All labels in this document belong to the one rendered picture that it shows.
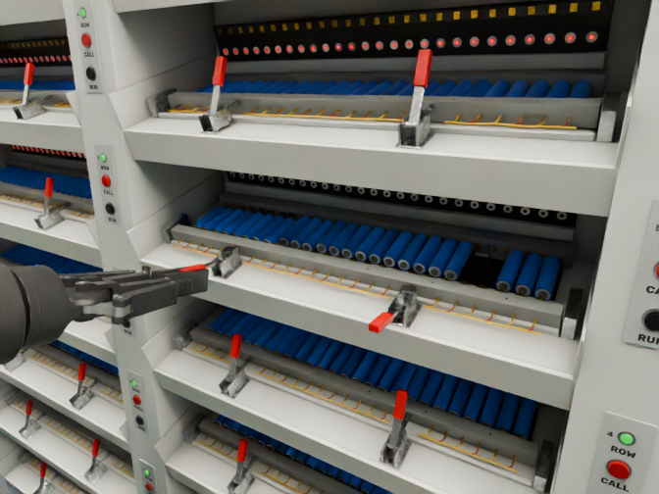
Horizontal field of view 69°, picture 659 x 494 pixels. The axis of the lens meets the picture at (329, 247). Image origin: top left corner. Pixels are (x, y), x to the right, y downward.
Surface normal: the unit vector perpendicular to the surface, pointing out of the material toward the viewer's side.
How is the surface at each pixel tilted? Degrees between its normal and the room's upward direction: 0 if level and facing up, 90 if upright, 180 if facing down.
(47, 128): 108
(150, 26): 90
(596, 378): 90
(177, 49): 90
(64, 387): 17
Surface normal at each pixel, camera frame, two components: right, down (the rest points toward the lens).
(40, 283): 0.69, -0.58
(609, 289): -0.52, 0.26
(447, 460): -0.14, -0.83
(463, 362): -0.49, 0.54
